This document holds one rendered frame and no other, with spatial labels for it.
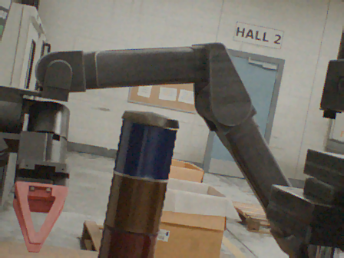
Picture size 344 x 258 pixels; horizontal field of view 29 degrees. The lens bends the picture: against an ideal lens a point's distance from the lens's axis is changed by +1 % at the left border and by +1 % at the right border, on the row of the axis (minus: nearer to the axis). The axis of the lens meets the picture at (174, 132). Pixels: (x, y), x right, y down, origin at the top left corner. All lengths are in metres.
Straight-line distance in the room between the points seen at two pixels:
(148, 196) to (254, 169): 0.61
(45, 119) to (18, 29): 4.33
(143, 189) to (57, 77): 0.51
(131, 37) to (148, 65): 10.53
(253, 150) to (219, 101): 0.10
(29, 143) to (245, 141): 0.32
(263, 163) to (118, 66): 0.27
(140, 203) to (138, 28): 11.10
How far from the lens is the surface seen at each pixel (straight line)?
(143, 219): 0.43
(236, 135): 1.00
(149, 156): 0.43
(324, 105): 0.68
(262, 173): 1.03
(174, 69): 0.98
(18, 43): 5.25
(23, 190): 0.89
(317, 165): 0.68
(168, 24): 11.59
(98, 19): 11.48
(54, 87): 0.92
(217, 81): 0.97
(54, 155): 0.92
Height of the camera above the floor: 1.21
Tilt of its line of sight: 3 degrees down
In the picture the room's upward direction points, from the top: 10 degrees clockwise
